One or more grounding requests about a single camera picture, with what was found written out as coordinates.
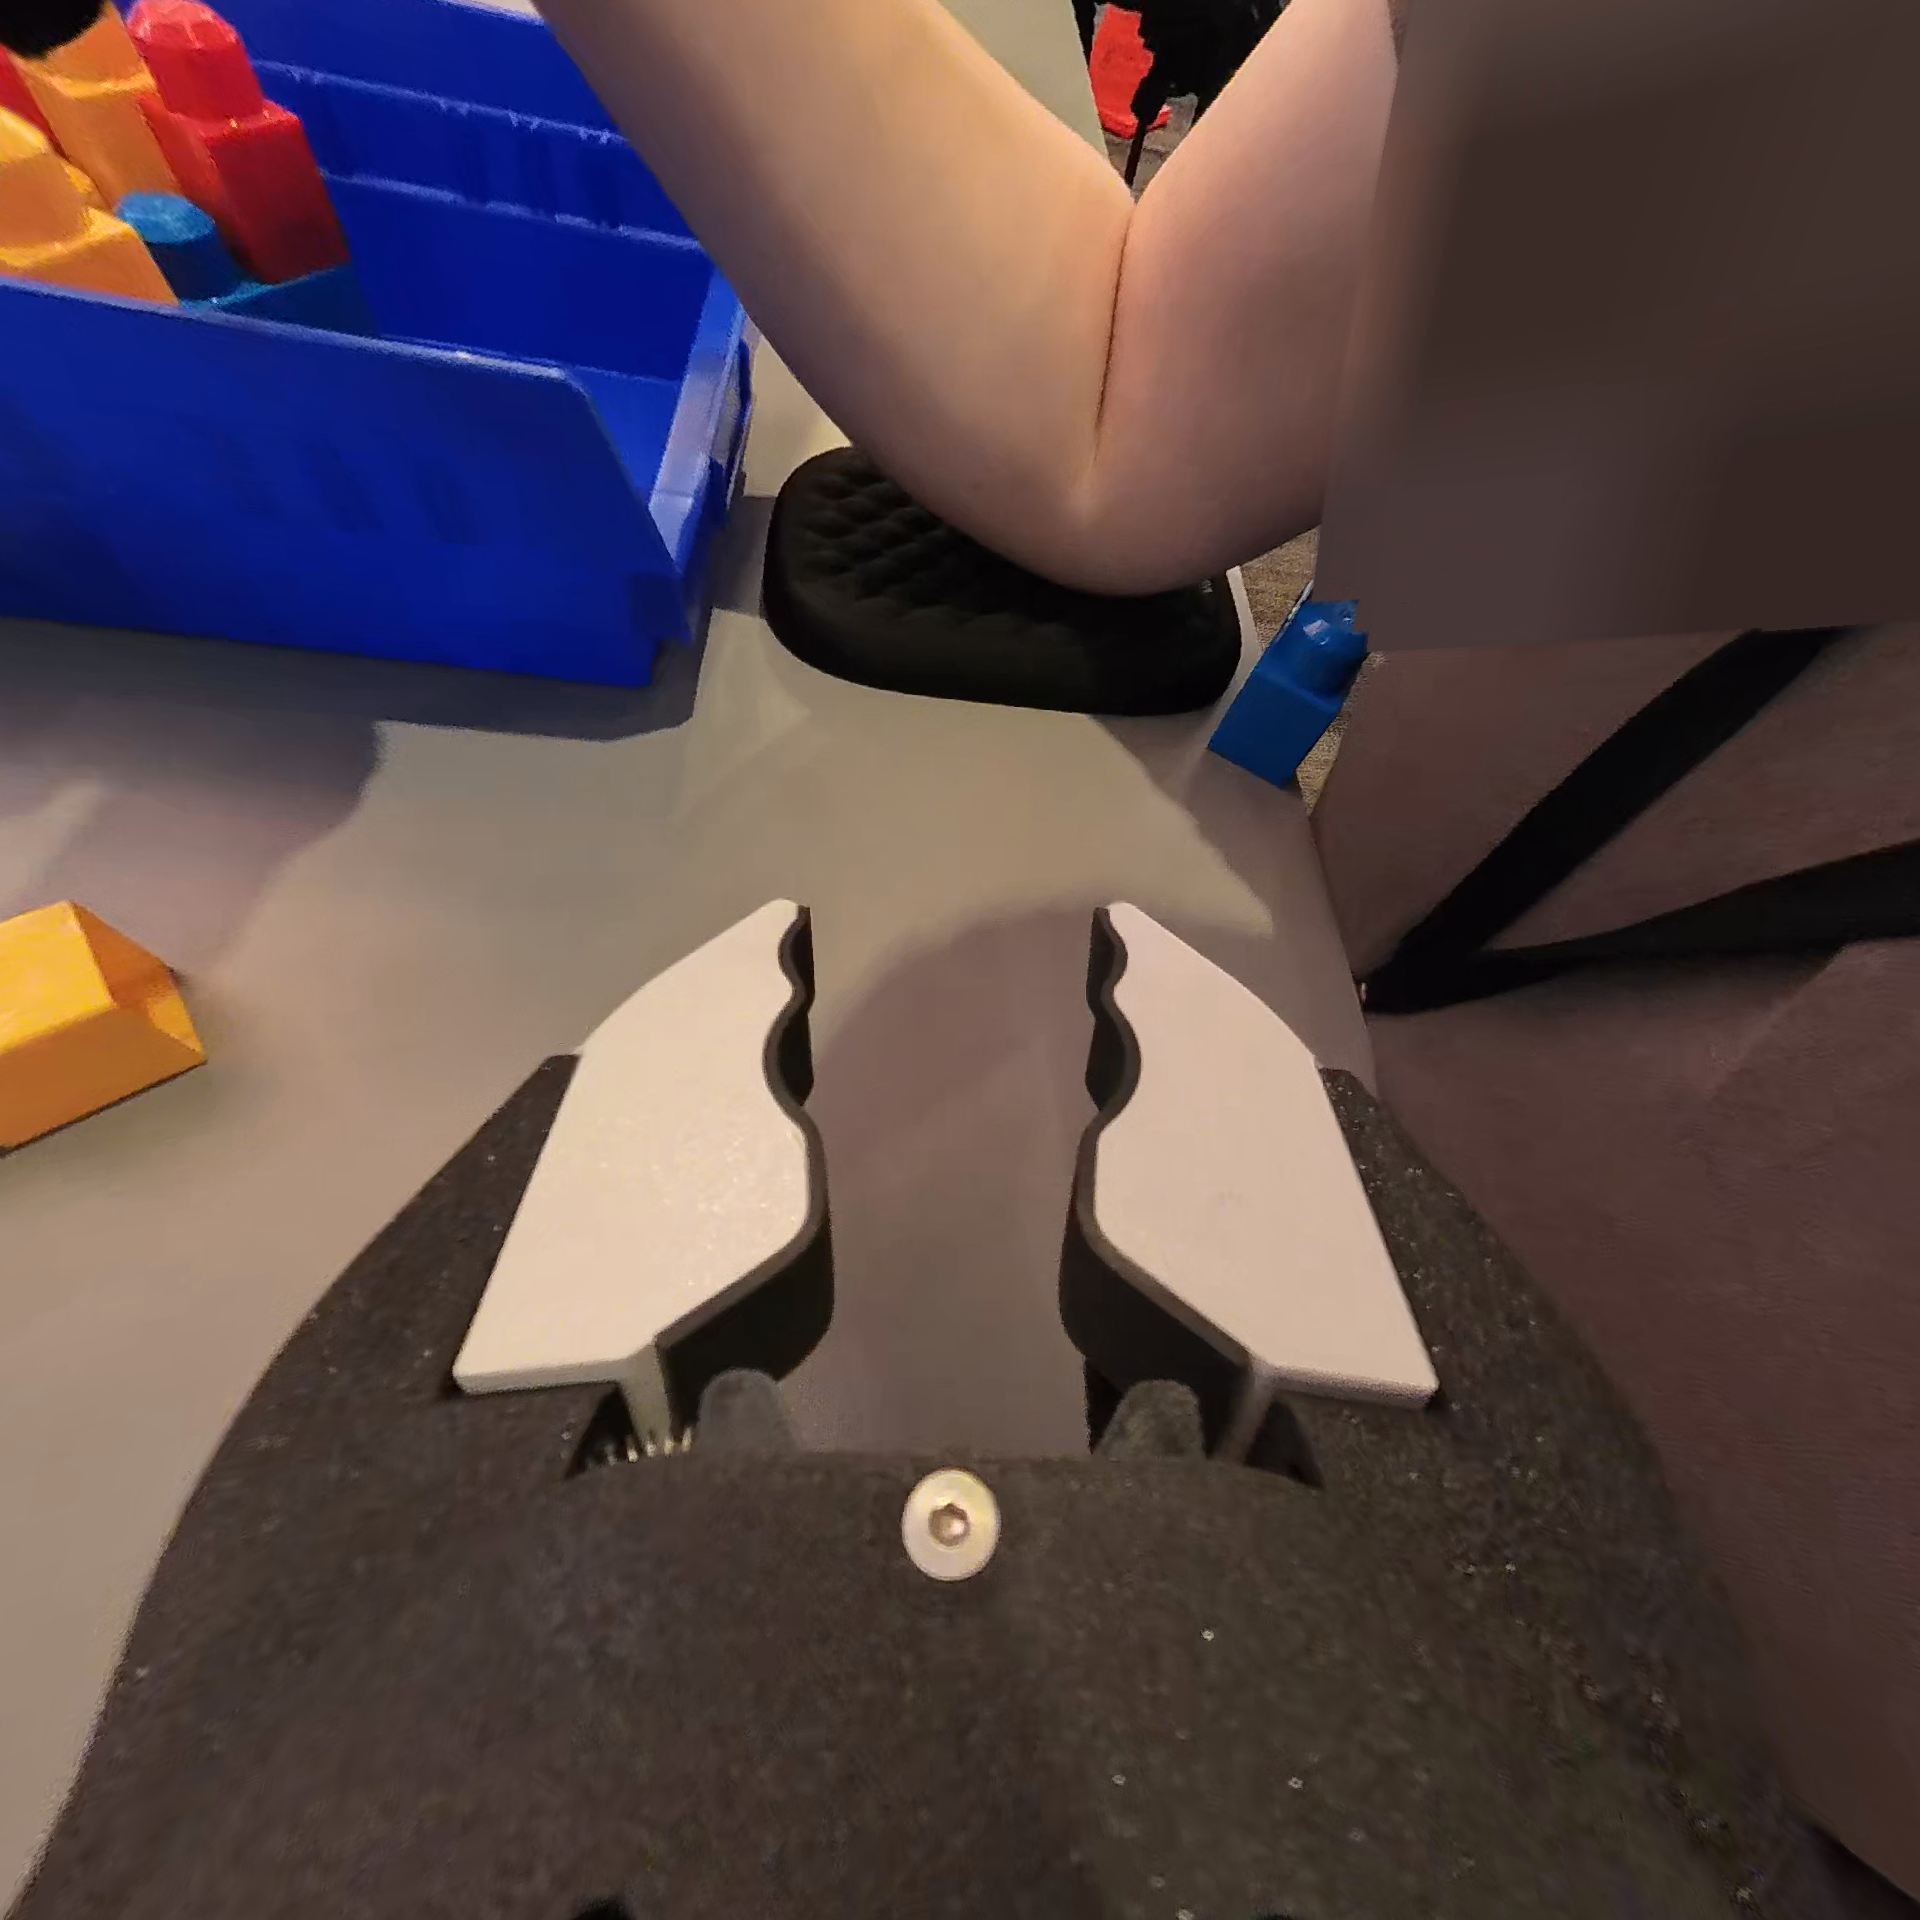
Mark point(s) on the person's right forearm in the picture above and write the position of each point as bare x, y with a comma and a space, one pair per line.
931, 301

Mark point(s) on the blue plastic bin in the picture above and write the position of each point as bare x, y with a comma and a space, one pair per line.
376, 482

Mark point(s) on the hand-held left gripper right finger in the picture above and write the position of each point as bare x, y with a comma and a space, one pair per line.
1244, 1202

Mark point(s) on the orange traffic cone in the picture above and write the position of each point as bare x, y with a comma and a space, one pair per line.
1119, 68

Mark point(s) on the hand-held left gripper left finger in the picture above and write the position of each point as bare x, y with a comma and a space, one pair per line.
660, 1186

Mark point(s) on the black round pad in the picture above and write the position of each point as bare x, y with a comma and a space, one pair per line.
975, 629

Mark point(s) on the red one-stud toy block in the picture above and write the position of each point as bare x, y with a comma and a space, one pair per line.
240, 166

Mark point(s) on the blue one-stud toy block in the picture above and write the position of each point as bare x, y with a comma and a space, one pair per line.
1283, 706

